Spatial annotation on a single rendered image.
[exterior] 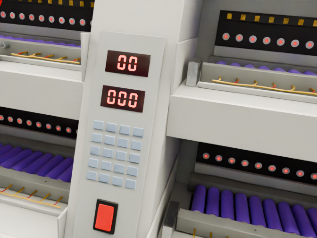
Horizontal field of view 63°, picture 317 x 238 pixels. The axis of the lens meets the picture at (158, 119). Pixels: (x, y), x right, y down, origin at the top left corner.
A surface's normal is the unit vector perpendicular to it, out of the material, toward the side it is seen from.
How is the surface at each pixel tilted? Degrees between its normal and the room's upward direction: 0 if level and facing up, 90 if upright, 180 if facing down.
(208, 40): 90
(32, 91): 107
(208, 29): 90
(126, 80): 90
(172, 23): 90
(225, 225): 17
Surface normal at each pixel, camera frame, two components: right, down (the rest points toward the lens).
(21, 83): -0.23, 0.32
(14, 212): 0.09, -0.93
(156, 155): -0.20, 0.04
